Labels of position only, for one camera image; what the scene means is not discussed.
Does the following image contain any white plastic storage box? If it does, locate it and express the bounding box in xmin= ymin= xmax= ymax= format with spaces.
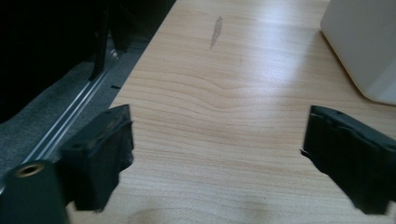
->
xmin=319 ymin=0 xmax=396 ymax=106

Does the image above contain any metal floor rail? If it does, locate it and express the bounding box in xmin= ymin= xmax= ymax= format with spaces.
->
xmin=18 ymin=46 xmax=120 ymax=166

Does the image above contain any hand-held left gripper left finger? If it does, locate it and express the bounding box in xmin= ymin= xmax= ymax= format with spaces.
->
xmin=59 ymin=104 xmax=135 ymax=213

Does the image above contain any black stand post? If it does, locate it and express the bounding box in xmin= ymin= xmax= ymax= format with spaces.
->
xmin=88 ymin=8 xmax=110 ymax=82

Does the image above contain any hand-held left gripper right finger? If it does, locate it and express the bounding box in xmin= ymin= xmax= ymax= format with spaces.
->
xmin=300 ymin=105 xmax=396 ymax=216

